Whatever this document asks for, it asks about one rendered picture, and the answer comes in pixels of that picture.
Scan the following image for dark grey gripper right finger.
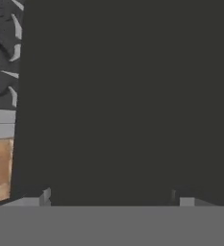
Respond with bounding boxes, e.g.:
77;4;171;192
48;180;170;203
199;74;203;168
170;187;221;208

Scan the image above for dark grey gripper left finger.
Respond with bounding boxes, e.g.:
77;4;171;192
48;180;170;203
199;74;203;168
1;186;53;208

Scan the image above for dark grey cabinet side panel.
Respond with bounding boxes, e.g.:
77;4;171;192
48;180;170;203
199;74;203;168
9;0;224;208

